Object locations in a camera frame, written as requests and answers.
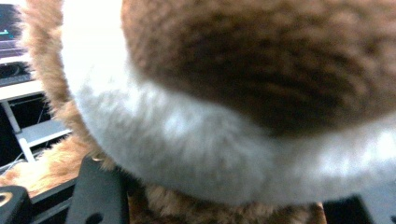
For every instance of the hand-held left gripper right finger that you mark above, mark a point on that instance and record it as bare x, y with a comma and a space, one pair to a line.
342, 214

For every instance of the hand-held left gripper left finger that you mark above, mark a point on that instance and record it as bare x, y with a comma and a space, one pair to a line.
96, 193

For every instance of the brown teddy bear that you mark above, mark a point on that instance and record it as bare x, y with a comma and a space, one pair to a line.
249, 62

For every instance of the computer monitor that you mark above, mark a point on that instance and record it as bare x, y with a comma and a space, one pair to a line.
7, 34

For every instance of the white metal desk frame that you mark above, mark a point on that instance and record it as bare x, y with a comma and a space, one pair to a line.
43, 132

